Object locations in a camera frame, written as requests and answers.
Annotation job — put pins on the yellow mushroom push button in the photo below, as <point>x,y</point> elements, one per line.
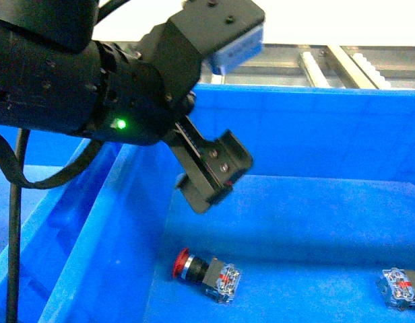
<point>397,288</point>

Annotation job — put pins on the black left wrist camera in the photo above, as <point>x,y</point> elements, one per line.
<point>224,34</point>

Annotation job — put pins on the blue plastic bin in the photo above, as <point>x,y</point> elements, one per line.
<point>328,204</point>
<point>52,221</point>

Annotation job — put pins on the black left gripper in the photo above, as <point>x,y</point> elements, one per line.
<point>133,107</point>

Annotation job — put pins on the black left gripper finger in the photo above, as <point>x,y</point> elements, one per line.
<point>211,168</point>

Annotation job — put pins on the metal roller rack frame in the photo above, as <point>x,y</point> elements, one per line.
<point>309,65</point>

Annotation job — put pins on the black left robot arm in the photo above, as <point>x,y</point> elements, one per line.
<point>54,77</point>

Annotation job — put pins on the blue plastic bin left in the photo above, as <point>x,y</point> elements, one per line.
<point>52,221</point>

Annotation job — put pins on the red mushroom push button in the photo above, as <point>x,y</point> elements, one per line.
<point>217,279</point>

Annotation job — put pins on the blue plastic bin centre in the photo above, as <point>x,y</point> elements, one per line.
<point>328,204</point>

